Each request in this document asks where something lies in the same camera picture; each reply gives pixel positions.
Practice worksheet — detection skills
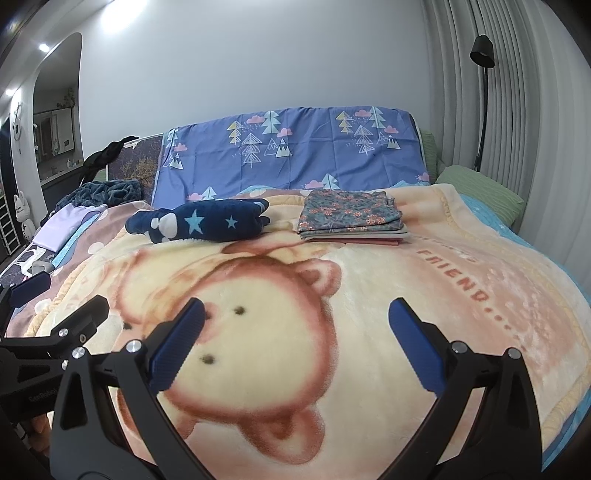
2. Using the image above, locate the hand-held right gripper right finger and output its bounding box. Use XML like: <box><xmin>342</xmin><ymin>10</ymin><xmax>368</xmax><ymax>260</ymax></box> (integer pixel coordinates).
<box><xmin>388</xmin><ymin>296</ymin><xmax>543</xmax><ymax>480</ymax></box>

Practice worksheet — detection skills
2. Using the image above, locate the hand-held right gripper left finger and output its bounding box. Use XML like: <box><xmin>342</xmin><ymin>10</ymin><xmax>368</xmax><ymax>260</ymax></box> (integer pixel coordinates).
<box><xmin>48</xmin><ymin>296</ymin><xmax>206</xmax><ymax>480</ymax></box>

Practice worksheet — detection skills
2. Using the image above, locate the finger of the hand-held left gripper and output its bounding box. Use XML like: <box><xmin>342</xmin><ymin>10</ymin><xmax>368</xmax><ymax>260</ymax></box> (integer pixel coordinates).
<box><xmin>46</xmin><ymin>295</ymin><xmax>110</xmax><ymax>358</ymax></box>
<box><xmin>0</xmin><ymin>271</ymin><xmax>51</xmax><ymax>315</ymax></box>

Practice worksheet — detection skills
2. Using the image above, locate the navy star-print fleece pajama top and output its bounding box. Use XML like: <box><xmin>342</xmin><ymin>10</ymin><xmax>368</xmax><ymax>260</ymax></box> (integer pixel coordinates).
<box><xmin>126</xmin><ymin>198</ymin><xmax>272</xmax><ymax>244</ymax></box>

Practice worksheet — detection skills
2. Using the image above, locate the dark printed bed cover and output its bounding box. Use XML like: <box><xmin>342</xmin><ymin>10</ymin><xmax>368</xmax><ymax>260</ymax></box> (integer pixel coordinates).
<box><xmin>0</xmin><ymin>244</ymin><xmax>56</xmax><ymax>296</ymax></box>

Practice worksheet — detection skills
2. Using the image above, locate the white ladder rack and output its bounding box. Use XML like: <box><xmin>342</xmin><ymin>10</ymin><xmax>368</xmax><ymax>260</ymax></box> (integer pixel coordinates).
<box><xmin>0</xmin><ymin>194</ymin><xmax>21</xmax><ymax>254</ymax></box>

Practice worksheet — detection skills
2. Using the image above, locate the cream bear-print blanket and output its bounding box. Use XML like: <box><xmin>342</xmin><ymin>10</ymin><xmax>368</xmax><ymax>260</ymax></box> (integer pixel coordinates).
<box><xmin>4</xmin><ymin>182</ymin><xmax>591</xmax><ymax>472</ymax></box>

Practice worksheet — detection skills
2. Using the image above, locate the lavender cloth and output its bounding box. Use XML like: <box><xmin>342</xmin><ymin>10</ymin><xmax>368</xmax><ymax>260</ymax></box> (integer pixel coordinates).
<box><xmin>31</xmin><ymin>203</ymin><xmax>107</xmax><ymax>252</ymax></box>

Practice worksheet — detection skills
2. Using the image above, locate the white rabbit figurine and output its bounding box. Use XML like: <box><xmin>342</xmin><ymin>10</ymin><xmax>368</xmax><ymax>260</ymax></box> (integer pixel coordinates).
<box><xmin>13</xmin><ymin>191</ymin><xmax>37</xmax><ymax>238</ymax></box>

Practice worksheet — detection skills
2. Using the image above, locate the pink folded cloth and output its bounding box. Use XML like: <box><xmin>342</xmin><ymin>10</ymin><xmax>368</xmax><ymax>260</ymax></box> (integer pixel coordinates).
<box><xmin>305</xmin><ymin>236</ymin><xmax>407</xmax><ymax>248</ymax></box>

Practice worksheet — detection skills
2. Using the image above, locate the teal fuzzy blanket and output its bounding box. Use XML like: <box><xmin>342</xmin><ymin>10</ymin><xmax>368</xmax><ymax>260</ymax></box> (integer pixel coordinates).
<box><xmin>55</xmin><ymin>179</ymin><xmax>143</xmax><ymax>213</ymax></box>

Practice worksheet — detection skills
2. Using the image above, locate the black garment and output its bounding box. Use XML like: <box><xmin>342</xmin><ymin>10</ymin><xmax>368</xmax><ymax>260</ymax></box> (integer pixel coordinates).
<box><xmin>82</xmin><ymin>135</ymin><xmax>139</xmax><ymax>185</ymax></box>

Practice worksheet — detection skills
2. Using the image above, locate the floral folded garment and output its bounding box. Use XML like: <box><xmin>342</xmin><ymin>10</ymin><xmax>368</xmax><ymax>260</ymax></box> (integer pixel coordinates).
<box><xmin>297</xmin><ymin>189</ymin><xmax>403</xmax><ymax>234</ymax></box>

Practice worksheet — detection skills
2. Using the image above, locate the dark tree-print panel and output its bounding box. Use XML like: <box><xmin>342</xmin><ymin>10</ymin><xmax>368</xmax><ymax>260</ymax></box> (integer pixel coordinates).
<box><xmin>107</xmin><ymin>134</ymin><xmax>163</xmax><ymax>201</ymax></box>

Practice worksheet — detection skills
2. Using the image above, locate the green pillow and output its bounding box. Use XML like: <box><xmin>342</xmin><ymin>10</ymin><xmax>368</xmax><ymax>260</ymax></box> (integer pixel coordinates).
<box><xmin>434</xmin><ymin>164</ymin><xmax>525</xmax><ymax>227</ymax></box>
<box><xmin>419</xmin><ymin>130</ymin><xmax>439</xmax><ymax>181</ymax></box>

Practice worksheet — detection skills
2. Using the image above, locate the purple tree-print pillow cover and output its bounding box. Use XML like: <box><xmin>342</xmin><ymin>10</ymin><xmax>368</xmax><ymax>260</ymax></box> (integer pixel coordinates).
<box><xmin>151</xmin><ymin>106</ymin><xmax>430</xmax><ymax>204</ymax></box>

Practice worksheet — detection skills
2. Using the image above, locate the white pleated curtain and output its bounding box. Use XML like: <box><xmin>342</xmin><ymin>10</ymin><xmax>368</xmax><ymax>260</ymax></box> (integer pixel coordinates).
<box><xmin>422</xmin><ymin>0</ymin><xmax>591</xmax><ymax>287</ymax></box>

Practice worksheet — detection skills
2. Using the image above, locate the black floor lamp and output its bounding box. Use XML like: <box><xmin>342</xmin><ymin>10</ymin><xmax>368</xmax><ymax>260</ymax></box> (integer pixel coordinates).
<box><xmin>469</xmin><ymin>34</ymin><xmax>496</xmax><ymax>172</ymax></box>

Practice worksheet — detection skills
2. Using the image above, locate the white wall cabinet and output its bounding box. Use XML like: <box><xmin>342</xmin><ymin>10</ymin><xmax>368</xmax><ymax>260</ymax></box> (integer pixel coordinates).
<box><xmin>34</xmin><ymin>107</ymin><xmax>75</xmax><ymax>160</ymax></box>

